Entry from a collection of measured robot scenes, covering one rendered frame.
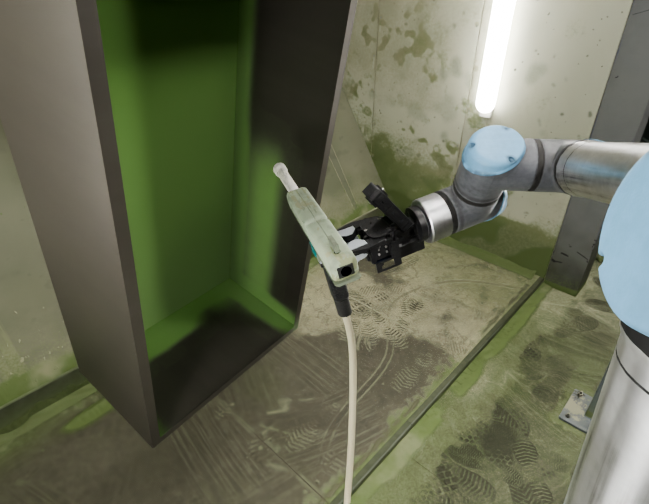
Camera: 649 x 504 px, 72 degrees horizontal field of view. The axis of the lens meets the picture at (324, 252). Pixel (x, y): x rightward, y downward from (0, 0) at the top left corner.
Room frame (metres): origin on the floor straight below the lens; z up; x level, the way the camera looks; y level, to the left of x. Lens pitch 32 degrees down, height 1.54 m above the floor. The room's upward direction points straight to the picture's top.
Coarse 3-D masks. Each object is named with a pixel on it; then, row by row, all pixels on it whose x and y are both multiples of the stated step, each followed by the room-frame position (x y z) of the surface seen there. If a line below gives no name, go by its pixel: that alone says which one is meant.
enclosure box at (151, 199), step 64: (0, 0) 0.73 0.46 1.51; (64, 0) 0.62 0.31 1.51; (128, 0) 1.05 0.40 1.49; (192, 0) 1.18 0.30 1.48; (256, 0) 1.26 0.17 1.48; (320, 0) 1.14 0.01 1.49; (0, 64) 0.78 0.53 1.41; (64, 64) 0.65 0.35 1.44; (128, 64) 1.05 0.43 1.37; (192, 64) 1.19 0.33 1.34; (256, 64) 1.27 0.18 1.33; (320, 64) 1.14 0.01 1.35; (64, 128) 0.68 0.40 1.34; (128, 128) 1.06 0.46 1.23; (192, 128) 1.21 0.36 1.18; (256, 128) 1.28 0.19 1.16; (320, 128) 1.14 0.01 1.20; (64, 192) 0.73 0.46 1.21; (128, 192) 1.06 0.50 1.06; (192, 192) 1.23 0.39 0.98; (256, 192) 1.30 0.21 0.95; (320, 192) 1.13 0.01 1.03; (64, 256) 0.81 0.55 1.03; (128, 256) 0.66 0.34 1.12; (192, 256) 1.26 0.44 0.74; (256, 256) 1.32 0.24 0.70; (64, 320) 0.91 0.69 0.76; (128, 320) 0.68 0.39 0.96; (192, 320) 1.19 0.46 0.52; (256, 320) 1.22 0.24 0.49; (128, 384) 0.74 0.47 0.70; (192, 384) 0.94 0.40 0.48
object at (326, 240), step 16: (288, 176) 0.97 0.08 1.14; (288, 192) 0.87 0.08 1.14; (304, 192) 0.85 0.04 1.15; (304, 208) 0.78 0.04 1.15; (320, 208) 0.78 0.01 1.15; (304, 224) 0.74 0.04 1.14; (320, 224) 0.71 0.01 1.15; (320, 240) 0.66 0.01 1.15; (336, 240) 0.65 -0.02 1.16; (320, 256) 0.64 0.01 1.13; (336, 256) 0.60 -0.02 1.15; (352, 256) 0.60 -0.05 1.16; (336, 272) 0.59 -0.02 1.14; (352, 272) 0.59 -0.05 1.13; (336, 288) 0.69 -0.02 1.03; (336, 304) 0.70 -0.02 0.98
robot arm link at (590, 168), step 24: (552, 144) 0.72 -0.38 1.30; (576, 144) 0.68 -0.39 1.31; (600, 144) 0.62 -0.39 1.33; (624, 144) 0.57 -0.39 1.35; (648, 144) 0.53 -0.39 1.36; (552, 168) 0.69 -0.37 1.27; (576, 168) 0.62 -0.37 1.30; (600, 168) 0.56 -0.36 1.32; (624, 168) 0.51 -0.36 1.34; (576, 192) 0.63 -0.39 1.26; (600, 192) 0.55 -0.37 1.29
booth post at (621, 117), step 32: (640, 0) 2.09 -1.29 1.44; (640, 32) 2.07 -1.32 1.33; (640, 64) 2.04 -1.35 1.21; (608, 96) 2.09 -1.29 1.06; (640, 96) 2.01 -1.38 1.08; (608, 128) 2.06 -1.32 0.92; (640, 128) 2.02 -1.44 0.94; (576, 224) 2.06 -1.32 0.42; (576, 256) 2.03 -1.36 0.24; (576, 288) 1.99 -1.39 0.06
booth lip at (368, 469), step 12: (504, 324) 1.73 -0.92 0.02; (492, 336) 1.63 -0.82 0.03; (480, 348) 1.55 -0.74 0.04; (468, 360) 1.47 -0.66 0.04; (456, 372) 1.39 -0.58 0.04; (444, 384) 1.33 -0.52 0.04; (432, 396) 1.26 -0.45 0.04; (420, 408) 1.20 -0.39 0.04; (408, 420) 1.15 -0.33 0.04; (396, 432) 1.09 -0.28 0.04; (396, 444) 1.05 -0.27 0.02; (384, 456) 1.00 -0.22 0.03; (372, 468) 0.95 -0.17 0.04; (360, 480) 0.90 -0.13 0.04
